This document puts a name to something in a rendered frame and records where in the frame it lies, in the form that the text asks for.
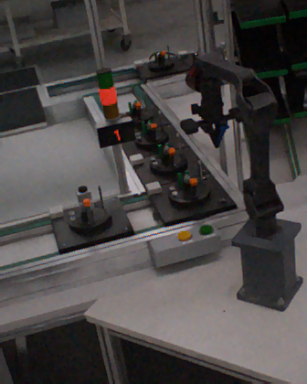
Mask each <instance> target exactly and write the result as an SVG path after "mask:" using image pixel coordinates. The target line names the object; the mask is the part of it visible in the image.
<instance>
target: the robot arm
mask: <svg viewBox="0 0 307 384"><path fill-rule="evenodd" d="M222 80H223V81H226V82H228V83H231V84H233V85H234V87H235V89H236V90H237V94H236V103H237V105H238V107H236V108H232V109H229V110H228V114H223V106H224V102H222V94H221V85H223V84H224V83H223V81H222ZM185 85H186V86H187V87H188V88H190V89H192V90H193V91H198V92H201V97H202V99H201V105H200V106H198V103H194V104H190V105H191V112H192V115H196V114H198V116H199V117H201V119H202V121H198V122H196V121H195V120H193V119H192V118H190V119H186V120H183V121H181V122H180V127H181V129H182V130H183V131H184V132H185V134H192V133H197V132H198V131H199V128H198V127H201V129H202V130H203V131H204V132H205V133H208V134H209V135H210V140H211V142H212V144H213V145H214V147H215V148H216V149H217V148H218V147H219V145H220V142H221V140H222V137H223V135H224V133H225V131H226V129H227V128H229V125H228V121H231V120H235V119H236V122H237V123H243V122H245V124H246V125H247V126H248V127H249V167H250V177H249V178H247V179H245V180H244V183H243V186H244V191H243V194H244V202H245V205H246V212H247V215H248V216H249V219H252V220H255V229H254V230H253V231H252V232H251V233H250V235H251V236H253V237H258V238H262V239H266V240H274V239H275V238H276V237H277V234H278V233H279V231H280V230H281V227H278V226H277V214H278V213H279V212H282V211H283V209H284V206H283V204H282V202H281V199H280V197H279V194H278V192H277V188H276V185H275V184H274V183H273V181H272V180H271V179H270V127H271V126H272V125H273V123H274V122H275V120H276V117H277V101H276V97H275V95H274V94H273V92H272V90H271V89H270V86H269V85H268V84H266V83H265V82H263V81H262V80H260V79H259V78H258V77H257V75H256V74H255V72H254V70H253V69H249V68H247V69H246V68H243V67H241V66H239V65H237V64H234V63H231V62H228V61H224V59H223V56H222V55H220V54H219V53H217V52H211V53H208V54H205V55H203V56H199V57H196V58H195V61H194V62H193V66H191V67H190V70H189V71H188V72H187V74H186V76H185ZM248 85H251V86H252V87H253V88H254V89H256V90H257V91H259V92H260V93H262V94H257V95H254V96H251V97H248V98H245V99H244V97H243V95H242V87H245V86H248ZM203 119H204V120H203ZM212 124H214V126H215V129H214V128H213V126H212ZM266 205H267V206H266Z"/></svg>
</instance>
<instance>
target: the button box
mask: <svg viewBox="0 0 307 384"><path fill-rule="evenodd" d="M209 226H211V227H212V232H210V233H209V234H203V233H201V232H200V228H197V229H191V230H189V231H190V232H191V237H190V239H188V240H180V239H178V238H177V233H178V232H176V233H174V234H171V235H167V236H163V237H161V238H157V239H153V240H149V245H150V251H151V256H152V258H153V261H154V263H155V264H156V267H161V266H165V265H168V264H174V263H178V262H180V261H187V260H190V259H194V258H196V257H200V256H204V255H207V254H209V253H213V252H216V251H222V243H221V235H220V233H219V231H218V230H217V229H216V227H215V226H214V225H213V224H210V225H209Z"/></svg>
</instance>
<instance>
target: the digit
mask: <svg viewBox="0 0 307 384"><path fill-rule="evenodd" d="M108 132H109V137H110V142H111V144H117V143H122V142H125V138H124V132H123V127H122V124H120V125H116V126H112V127H108Z"/></svg>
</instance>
